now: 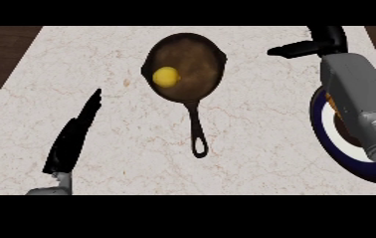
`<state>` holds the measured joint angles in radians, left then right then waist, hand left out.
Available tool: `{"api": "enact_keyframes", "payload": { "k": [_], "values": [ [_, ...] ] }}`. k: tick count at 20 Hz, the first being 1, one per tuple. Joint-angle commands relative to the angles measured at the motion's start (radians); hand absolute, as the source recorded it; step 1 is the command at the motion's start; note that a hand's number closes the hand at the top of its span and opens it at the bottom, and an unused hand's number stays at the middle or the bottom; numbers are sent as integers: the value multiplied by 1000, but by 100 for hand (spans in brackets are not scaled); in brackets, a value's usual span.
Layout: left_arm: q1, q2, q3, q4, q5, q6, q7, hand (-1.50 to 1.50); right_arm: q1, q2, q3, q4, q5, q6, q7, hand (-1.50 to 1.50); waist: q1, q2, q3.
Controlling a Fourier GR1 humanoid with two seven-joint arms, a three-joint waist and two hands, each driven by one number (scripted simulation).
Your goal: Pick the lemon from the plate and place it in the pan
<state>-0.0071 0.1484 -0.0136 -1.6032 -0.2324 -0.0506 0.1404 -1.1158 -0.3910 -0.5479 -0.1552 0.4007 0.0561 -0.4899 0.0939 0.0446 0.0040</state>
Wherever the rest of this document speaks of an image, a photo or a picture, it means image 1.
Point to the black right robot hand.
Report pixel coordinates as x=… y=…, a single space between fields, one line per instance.
x=324 y=44

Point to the dark cast iron pan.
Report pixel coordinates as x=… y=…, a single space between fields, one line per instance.
x=185 y=70

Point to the yellow lemon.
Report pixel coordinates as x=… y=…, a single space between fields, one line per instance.
x=166 y=77

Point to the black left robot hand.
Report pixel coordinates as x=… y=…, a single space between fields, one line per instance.
x=71 y=139

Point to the blue rimmed white plate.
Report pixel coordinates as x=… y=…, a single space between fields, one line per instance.
x=338 y=142

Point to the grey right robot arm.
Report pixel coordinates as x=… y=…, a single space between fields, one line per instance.
x=350 y=96

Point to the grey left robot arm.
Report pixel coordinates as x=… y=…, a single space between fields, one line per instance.
x=58 y=186

